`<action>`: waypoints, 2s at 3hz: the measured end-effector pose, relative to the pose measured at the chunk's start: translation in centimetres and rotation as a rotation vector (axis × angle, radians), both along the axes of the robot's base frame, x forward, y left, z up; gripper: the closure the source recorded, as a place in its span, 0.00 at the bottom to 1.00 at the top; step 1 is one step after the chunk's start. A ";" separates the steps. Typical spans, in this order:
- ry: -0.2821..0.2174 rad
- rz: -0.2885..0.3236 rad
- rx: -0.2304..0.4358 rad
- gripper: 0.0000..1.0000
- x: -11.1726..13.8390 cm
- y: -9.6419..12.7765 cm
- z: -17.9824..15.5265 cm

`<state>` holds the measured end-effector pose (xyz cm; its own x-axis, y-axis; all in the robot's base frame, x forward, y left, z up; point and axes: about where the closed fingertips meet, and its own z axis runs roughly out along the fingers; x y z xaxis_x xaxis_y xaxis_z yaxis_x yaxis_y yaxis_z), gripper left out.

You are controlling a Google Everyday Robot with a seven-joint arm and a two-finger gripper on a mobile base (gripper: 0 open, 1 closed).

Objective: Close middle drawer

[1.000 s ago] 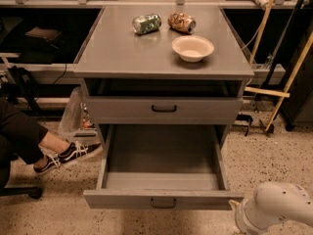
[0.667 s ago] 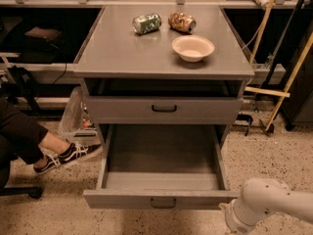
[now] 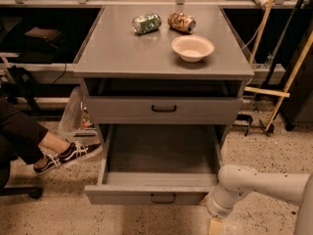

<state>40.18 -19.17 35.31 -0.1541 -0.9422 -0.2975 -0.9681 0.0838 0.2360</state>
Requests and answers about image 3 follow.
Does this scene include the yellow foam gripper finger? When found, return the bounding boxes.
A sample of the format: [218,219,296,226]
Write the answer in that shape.
[208,217,223,235]

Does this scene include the grey drawer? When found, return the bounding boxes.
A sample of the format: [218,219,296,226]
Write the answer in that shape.
[85,124,222,206]
[84,96,243,124]

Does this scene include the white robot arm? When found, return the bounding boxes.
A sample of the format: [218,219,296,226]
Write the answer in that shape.
[205,164,313,235]

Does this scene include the grey drawer cabinet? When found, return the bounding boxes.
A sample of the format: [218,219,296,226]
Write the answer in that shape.
[74,4,253,146]

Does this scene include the black sneaker upper foot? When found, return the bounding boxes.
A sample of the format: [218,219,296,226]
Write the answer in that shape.
[58,142,102,165]

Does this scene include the black sneaker foot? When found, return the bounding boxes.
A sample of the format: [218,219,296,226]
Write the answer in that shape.
[58,142,102,165]
[33,155,61,175]

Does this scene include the clear plastic bag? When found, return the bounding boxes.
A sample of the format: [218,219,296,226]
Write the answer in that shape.
[58,86,99,144]

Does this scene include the black sneaker lower foot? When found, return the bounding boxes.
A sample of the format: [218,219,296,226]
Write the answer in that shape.
[33,155,61,175]

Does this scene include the white paper bowl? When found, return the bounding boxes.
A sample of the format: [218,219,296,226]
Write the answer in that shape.
[171,35,214,63]

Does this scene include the black office chair base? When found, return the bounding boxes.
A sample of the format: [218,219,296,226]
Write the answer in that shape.
[0,187,43,200]

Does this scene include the crushed brown soda can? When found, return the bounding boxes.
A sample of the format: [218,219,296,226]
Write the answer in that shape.
[167,12,197,33]

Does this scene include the person's leg in black trousers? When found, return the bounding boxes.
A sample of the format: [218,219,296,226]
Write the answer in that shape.
[0,97,71,189]

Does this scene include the crushed green soda can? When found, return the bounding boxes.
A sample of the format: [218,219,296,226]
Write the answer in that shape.
[132,13,161,35]

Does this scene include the dark brown box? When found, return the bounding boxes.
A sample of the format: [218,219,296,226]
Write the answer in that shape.
[24,26,62,43]

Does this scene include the wooden easel frame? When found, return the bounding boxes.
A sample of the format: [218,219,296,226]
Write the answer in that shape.
[245,0,313,134]

